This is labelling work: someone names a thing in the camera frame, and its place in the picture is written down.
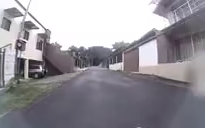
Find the group of trees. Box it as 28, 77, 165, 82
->
51, 40, 131, 68

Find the dark grey asphalt road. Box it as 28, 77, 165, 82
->
0, 66, 205, 128

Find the long low building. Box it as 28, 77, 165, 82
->
101, 28, 161, 73

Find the grey concrete pavement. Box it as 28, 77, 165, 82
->
23, 67, 90, 86

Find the parked silver car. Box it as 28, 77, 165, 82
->
28, 64, 46, 80

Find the box on pole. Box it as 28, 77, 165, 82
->
15, 38, 27, 52

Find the grass verge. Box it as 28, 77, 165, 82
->
0, 79, 63, 118

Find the grey utility pole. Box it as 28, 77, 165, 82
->
13, 0, 33, 83

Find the building with balcony railing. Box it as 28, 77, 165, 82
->
149, 0, 205, 64

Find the white two-storey building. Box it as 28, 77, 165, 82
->
0, 0, 53, 80

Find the brown sloping wall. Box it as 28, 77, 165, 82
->
43, 43, 76, 76

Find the low pale wall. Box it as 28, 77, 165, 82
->
138, 54, 205, 84

